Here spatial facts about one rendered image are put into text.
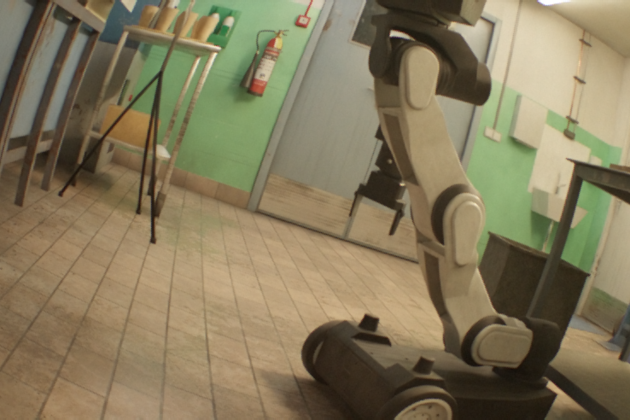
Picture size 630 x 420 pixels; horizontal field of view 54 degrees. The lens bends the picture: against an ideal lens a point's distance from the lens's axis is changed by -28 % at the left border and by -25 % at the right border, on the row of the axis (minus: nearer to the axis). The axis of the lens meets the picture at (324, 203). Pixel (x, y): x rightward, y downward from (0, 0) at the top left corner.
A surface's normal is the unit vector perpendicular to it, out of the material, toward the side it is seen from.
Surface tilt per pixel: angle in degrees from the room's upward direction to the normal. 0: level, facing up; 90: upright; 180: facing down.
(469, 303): 90
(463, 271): 114
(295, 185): 90
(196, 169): 90
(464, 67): 90
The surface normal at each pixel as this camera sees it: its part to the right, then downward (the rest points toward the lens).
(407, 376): -0.40, -0.86
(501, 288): 0.00, 0.08
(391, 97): 0.31, 0.18
